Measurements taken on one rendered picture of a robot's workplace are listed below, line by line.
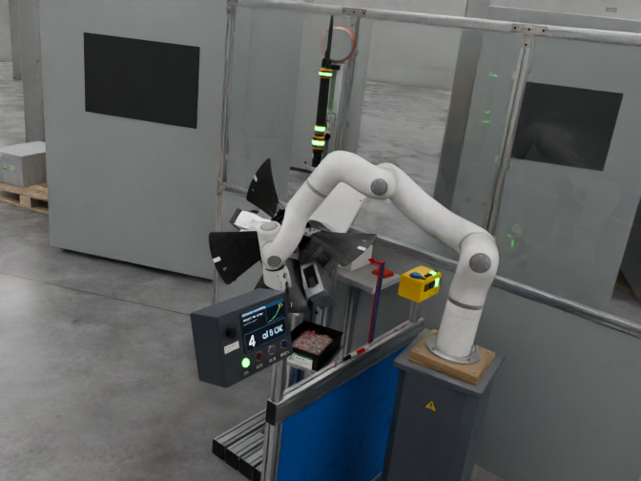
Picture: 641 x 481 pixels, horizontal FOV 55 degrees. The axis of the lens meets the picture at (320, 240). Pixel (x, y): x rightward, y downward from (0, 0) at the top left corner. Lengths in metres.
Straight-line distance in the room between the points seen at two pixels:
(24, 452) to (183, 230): 2.10
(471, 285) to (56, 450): 2.07
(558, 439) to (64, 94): 3.93
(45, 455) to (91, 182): 2.40
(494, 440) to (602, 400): 0.57
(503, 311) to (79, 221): 3.43
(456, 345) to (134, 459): 1.65
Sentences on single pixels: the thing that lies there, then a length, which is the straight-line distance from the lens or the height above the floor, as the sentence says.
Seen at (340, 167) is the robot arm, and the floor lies 1.54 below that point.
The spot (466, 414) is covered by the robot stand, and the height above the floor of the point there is 0.82.
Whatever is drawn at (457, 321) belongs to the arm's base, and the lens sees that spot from 2.09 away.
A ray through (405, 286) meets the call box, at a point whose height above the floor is 1.03.
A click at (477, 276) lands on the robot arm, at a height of 1.28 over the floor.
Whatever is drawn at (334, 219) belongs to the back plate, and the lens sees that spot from 2.66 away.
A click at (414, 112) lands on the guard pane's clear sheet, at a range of 2.90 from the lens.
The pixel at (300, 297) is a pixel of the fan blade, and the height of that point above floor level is 0.99.
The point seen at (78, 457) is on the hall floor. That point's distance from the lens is 3.16.
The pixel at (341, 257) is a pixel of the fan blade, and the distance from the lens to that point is 2.24.
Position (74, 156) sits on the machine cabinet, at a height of 0.83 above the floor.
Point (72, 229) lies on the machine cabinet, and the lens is 5.22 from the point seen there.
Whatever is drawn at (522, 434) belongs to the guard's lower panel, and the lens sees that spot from 3.05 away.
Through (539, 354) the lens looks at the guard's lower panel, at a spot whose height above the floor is 0.73.
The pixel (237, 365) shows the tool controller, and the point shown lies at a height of 1.12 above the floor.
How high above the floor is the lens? 1.97
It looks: 20 degrees down
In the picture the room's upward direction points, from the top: 6 degrees clockwise
